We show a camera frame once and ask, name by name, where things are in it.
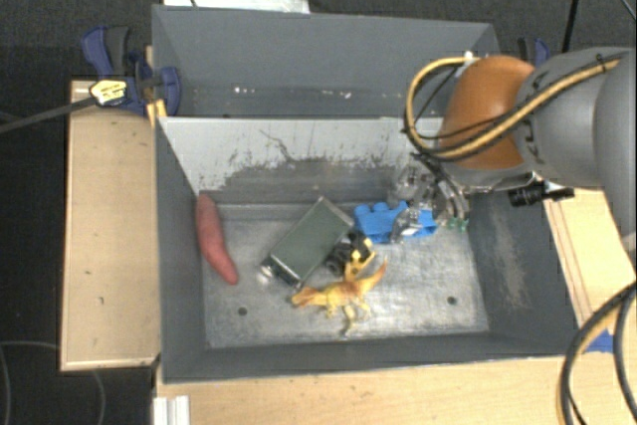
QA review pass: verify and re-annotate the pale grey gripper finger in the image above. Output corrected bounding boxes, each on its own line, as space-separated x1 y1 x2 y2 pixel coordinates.
392 208 427 243
387 167 423 210

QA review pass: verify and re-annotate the blue toy brick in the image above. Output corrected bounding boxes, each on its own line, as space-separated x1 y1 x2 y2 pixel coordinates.
353 200 439 246

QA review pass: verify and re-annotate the black and yellow toy vehicle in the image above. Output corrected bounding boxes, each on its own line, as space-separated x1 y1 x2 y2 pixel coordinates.
324 230 377 279

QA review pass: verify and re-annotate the yellow toy dinosaur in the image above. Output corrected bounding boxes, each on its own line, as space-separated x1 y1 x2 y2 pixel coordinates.
290 257 389 337

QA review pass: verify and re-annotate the dark green flat block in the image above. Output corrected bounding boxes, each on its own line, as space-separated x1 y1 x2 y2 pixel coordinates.
267 196 356 289

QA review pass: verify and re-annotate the grey metal bin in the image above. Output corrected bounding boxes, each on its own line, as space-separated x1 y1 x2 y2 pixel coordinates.
150 3 581 384

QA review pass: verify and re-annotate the pink toy sweet potato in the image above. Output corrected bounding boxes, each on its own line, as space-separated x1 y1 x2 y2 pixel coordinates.
194 193 240 287

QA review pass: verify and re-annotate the pale wood flat board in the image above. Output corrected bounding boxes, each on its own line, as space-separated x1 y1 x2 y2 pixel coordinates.
59 79 163 372

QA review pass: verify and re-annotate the black cylinder on white bracket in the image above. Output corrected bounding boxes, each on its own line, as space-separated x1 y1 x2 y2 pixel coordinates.
507 180 576 208

